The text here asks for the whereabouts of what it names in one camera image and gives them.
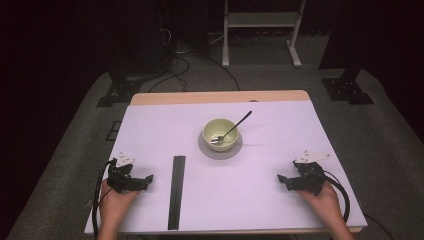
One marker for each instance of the black bar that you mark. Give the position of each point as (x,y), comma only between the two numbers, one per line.
(176,193)

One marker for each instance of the pale green bowl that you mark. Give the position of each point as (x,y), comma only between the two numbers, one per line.
(213,128)

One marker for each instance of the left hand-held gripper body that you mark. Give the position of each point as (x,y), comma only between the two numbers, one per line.
(116,176)

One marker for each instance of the white metal stand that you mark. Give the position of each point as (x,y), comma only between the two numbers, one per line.
(261,19)

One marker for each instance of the person's right hand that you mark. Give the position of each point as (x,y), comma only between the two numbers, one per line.
(325,205)

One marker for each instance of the person's left hand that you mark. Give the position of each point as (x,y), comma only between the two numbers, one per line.
(115,203)

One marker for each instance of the dark cabinet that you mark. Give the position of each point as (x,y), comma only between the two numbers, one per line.
(140,36)

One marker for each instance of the white table mat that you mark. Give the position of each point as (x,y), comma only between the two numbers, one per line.
(266,200)

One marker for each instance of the black floor outlet frame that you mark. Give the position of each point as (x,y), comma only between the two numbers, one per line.
(114,130)

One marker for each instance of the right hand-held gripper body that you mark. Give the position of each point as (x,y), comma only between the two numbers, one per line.
(310,178)

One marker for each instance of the wooden table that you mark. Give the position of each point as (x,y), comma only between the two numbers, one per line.
(216,97)

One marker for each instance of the grey round coaster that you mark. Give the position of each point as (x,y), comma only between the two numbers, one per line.
(213,155)

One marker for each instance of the black stand base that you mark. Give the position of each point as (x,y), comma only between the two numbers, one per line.
(346,90)
(118,93)

